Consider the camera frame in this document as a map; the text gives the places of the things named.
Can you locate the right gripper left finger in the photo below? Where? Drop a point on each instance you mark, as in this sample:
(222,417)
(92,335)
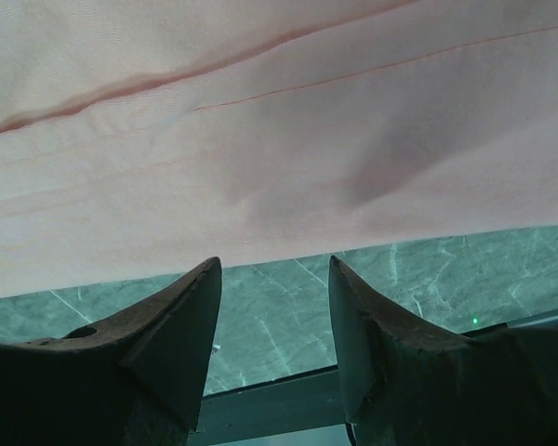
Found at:
(135,378)

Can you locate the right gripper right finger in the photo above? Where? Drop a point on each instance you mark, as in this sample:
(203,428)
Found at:
(407,381)

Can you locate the salmon pink t shirt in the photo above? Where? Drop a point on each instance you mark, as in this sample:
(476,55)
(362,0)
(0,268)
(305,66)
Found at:
(139,137)

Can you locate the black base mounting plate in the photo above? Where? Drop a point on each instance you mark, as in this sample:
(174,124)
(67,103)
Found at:
(289,405)

